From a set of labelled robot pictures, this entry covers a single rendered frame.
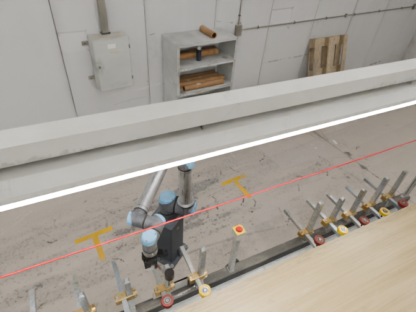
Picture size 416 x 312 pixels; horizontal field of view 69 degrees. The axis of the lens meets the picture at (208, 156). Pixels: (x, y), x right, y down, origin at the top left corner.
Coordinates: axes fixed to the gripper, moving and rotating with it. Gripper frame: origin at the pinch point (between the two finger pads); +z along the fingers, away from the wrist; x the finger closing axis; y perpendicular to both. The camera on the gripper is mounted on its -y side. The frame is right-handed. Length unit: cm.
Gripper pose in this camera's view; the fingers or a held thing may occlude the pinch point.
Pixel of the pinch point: (155, 267)
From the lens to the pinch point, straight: 215.5
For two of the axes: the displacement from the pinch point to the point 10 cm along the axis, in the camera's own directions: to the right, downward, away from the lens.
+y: -9.0, 2.3, -3.7
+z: -0.7, 7.6, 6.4
